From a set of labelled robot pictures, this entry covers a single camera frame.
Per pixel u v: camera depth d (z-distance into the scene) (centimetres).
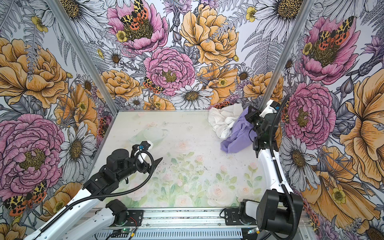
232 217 74
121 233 73
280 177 45
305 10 73
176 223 73
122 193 48
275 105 65
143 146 60
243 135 85
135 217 74
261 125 63
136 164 61
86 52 89
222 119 108
